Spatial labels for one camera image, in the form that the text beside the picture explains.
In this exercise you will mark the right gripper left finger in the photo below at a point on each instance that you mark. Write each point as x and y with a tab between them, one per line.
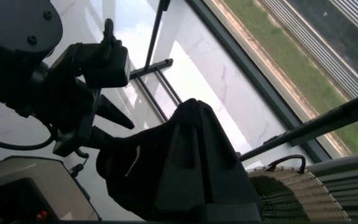
166	186

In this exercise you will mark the white laundry basket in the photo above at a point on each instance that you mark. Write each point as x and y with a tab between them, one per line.
297	199

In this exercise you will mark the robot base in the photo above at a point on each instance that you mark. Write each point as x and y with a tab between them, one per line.
26	174

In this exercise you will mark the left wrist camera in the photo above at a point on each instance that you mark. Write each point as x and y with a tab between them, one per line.
107	68

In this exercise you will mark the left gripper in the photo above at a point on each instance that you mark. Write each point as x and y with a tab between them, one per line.
70	112

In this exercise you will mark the black garment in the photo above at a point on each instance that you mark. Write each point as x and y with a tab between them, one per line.
129	174

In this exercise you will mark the black clothes rack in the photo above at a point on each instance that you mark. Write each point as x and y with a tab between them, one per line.
322	121

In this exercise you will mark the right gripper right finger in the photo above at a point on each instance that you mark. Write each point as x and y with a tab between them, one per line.
228	186

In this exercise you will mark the window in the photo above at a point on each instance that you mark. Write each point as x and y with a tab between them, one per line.
306	62

